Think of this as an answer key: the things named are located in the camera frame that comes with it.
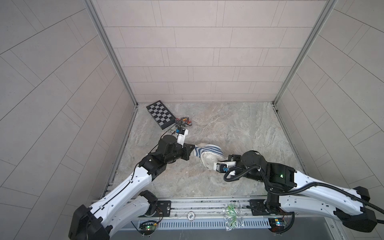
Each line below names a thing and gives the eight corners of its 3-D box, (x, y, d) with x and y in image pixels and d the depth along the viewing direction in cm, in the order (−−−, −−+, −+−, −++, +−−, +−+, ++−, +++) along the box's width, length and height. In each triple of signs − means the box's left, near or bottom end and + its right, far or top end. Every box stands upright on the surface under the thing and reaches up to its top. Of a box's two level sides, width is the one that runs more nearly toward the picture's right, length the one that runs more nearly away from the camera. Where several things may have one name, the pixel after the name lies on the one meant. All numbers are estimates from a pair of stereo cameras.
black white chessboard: (162, 129, 102) (161, 126, 99) (147, 109, 114) (146, 106, 111) (176, 121, 107) (176, 118, 104) (161, 102, 119) (160, 99, 116)
